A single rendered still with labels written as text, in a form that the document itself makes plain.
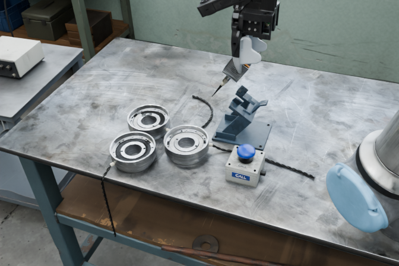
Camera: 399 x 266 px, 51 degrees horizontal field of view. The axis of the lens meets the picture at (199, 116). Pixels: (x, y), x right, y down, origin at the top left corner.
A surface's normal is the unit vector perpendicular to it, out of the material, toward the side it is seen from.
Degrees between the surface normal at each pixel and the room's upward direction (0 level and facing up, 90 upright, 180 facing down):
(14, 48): 0
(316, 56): 90
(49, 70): 0
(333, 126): 0
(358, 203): 97
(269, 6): 90
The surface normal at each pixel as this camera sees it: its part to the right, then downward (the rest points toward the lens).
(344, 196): -0.88, 0.40
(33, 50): 0.95, 0.16
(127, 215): -0.04, -0.79
